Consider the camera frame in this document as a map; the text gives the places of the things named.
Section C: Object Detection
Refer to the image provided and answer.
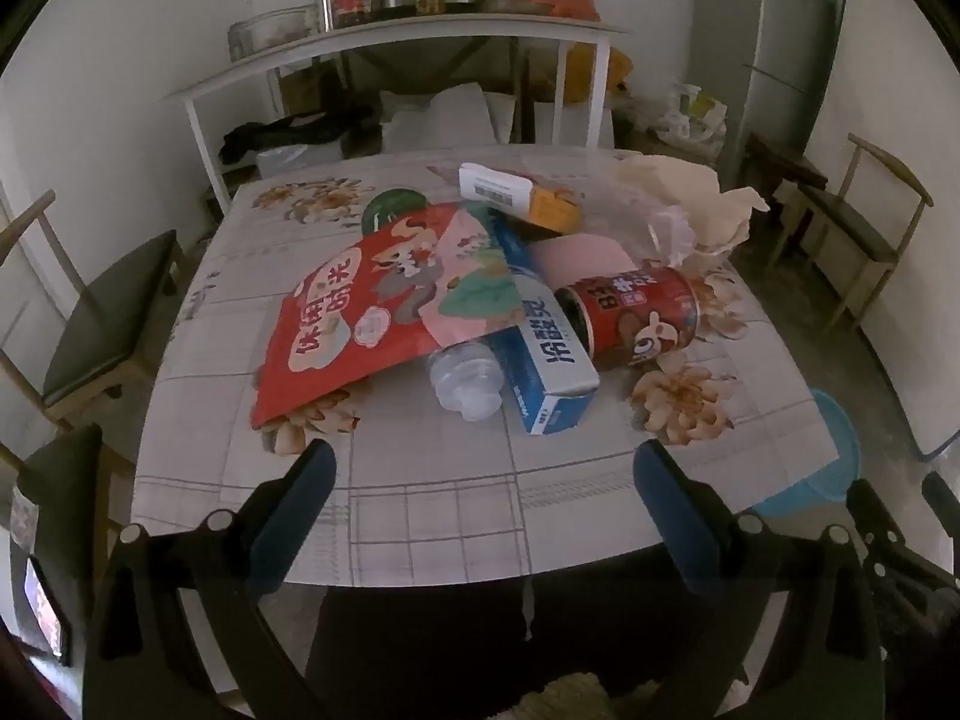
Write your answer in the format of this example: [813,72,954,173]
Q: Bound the white metal shelf rack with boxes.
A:
[166,15,631,218]

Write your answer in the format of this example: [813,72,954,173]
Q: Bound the grey refrigerator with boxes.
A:
[716,0,838,173]

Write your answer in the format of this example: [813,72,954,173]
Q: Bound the pink sponge block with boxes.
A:
[529,234,638,290]

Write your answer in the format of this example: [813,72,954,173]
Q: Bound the person's cream fleece jacket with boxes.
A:
[517,671,625,720]

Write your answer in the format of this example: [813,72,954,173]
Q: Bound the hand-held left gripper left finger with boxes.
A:
[81,438,338,720]

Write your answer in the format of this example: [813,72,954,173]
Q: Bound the framed picture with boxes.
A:
[22,555,73,665]

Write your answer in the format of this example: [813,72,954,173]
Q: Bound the white pillows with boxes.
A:
[379,82,518,148]

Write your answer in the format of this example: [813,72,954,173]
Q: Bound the red drink can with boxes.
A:
[553,266,700,372]

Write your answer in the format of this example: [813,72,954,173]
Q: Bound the green label plastic bottle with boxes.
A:
[361,187,500,422]

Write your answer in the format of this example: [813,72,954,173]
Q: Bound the white flat box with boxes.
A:
[256,142,350,178]

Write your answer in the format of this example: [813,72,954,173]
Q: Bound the black chair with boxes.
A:
[304,562,751,720]

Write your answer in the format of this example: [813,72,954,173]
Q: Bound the beige plastic bag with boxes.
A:
[615,154,772,256]

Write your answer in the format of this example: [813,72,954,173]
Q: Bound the white blue-edged mattress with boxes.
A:
[810,0,960,460]

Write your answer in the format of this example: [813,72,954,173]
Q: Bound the yellow plastic bag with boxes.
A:
[559,41,631,103]

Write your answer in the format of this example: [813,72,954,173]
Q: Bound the white orange cardboard box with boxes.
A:
[459,163,586,235]

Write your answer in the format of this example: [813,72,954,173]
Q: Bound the black cloth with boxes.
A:
[220,109,376,163]

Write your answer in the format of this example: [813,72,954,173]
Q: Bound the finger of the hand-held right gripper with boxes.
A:
[922,469,960,523]
[845,477,958,605]

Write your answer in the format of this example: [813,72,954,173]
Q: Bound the blue plastic basin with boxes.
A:
[750,388,860,518]

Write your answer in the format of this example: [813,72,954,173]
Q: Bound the red snack bag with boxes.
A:
[250,204,526,428]

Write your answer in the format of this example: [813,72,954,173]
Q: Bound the blue toothpaste box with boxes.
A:
[469,206,601,436]

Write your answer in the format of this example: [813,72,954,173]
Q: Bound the clear plastic bag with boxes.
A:
[577,165,698,268]

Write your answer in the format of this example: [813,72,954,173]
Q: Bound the dark wooden stool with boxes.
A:
[742,133,827,203]

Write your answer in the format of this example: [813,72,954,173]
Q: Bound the wooden chair dark seat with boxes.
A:
[0,190,190,428]
[772,133,935,332]

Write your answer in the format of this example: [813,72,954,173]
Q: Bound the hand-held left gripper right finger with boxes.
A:
[632,438,886,720]

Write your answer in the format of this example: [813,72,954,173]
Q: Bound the white plastic bags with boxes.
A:
[652,82,728,148]

